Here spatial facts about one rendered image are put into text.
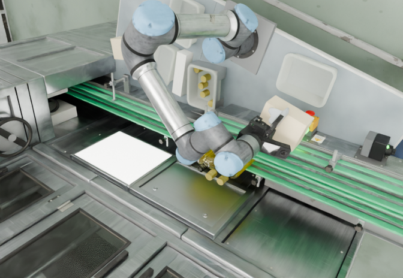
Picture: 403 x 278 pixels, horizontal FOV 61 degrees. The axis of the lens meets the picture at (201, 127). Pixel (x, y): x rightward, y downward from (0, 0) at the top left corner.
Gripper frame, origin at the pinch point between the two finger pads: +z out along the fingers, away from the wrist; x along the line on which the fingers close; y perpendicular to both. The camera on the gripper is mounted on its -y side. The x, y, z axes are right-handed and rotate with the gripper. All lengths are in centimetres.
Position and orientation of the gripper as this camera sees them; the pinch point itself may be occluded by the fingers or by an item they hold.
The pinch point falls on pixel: (282, 124)
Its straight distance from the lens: 126.1
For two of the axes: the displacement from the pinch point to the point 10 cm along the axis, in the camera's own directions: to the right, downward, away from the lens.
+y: -7.7, -5.4, 3.5
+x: -2.5, 7.6, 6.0
